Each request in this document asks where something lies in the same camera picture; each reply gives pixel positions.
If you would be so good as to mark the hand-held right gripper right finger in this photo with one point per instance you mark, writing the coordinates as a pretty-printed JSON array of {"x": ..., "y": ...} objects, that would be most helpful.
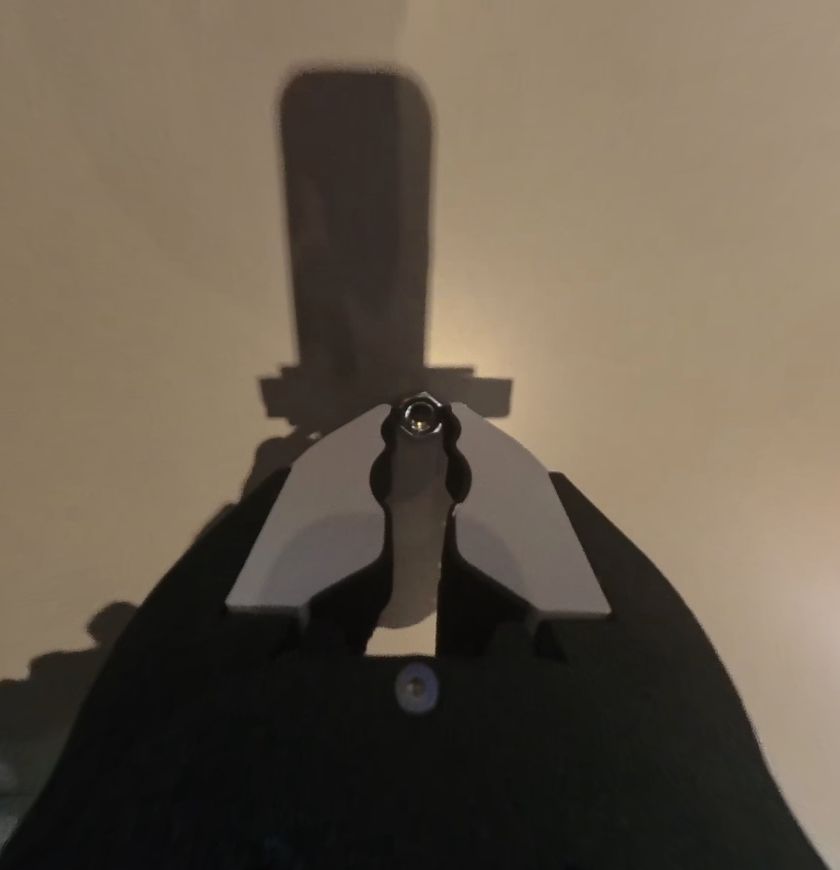
[{"x": 522, "y": 530}]

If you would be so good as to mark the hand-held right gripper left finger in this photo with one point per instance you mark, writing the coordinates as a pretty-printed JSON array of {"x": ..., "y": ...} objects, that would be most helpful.
[{"x": 311, "y": 516}]

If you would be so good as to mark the silver hex nut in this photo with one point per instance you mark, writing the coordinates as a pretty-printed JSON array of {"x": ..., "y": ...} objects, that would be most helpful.
[{"x": 421, "y": 416}]

